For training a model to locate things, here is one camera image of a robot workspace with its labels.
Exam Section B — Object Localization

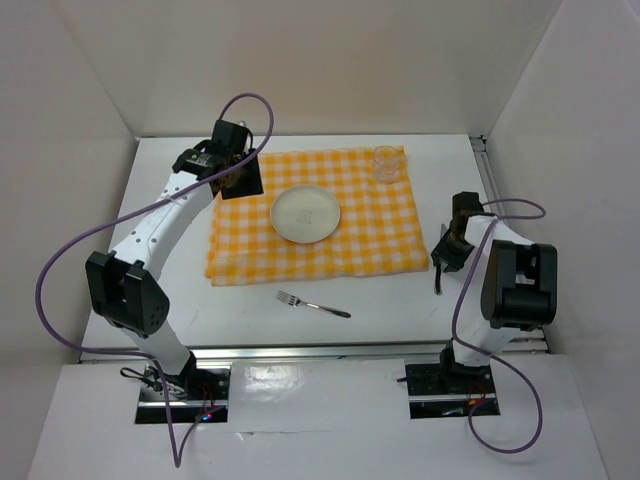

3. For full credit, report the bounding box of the clear plastic cup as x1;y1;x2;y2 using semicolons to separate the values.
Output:
373;146;403;184

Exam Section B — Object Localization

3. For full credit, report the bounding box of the silver fork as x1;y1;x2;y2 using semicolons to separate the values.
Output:
276;290;351;319

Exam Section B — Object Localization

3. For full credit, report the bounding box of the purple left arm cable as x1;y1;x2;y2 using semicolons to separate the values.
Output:
34;91;276;468

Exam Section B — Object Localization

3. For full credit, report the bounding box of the silver table knife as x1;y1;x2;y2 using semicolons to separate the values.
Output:
431;223;448;296

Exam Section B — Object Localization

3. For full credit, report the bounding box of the aluminium front rail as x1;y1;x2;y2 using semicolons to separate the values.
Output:
79;331;550;364

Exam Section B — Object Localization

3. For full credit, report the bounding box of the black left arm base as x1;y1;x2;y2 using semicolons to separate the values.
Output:
120;365;231;425

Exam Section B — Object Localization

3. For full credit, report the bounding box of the yellow white checkered cloth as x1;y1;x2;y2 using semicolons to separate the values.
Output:
205;147;429;286

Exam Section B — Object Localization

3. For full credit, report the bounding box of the white front cover board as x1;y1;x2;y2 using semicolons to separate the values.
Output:
29;355;606;479

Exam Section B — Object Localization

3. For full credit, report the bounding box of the aluminium right side rail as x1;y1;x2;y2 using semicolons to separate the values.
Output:
464;136;546;355

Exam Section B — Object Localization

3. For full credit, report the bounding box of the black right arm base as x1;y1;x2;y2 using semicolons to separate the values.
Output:
396;345;500;420

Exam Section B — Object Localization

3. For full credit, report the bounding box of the cream round plate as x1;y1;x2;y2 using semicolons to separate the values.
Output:
270;185;341;244

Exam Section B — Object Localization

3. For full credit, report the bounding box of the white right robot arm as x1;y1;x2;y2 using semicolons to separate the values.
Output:
431;191;558;392

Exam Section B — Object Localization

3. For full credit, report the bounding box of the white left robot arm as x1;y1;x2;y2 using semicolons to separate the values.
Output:
85;120;263;399

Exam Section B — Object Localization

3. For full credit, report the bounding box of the aluminium rail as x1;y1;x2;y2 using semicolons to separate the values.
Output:
464;136;546;355
79;331;550;364

